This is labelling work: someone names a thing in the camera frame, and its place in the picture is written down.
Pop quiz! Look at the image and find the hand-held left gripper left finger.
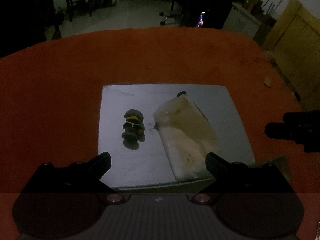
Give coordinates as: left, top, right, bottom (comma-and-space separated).
22, 152, 126, 203

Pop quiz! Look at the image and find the white low cabinet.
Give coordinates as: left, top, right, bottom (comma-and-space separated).
222, 2, 263, 38

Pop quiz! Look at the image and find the dark tall cabinet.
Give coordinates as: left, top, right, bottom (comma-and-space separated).
0, 0, 55, 58

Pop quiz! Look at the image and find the orange cloth covered desktop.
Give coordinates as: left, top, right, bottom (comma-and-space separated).
0, 27, 320, 240

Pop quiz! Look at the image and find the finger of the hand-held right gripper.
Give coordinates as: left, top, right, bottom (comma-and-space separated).
282, 111, 320, 125
264, 122, 320, 141

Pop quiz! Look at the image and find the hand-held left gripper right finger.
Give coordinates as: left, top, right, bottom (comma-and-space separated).
191, 152, 297, 203

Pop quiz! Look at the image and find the yellow wooden cabinet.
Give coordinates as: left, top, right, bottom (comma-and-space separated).
262, 0, 320, 102

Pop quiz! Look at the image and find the office chair wheeled base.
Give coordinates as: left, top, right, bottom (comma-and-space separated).
159, 0, 187, 26

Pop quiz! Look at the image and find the small dark toy figure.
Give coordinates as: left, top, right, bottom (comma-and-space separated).
121, 109, 146, 151

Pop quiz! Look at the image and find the dark computer case with lights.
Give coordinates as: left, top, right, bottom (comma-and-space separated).
180, 0, 234, 30

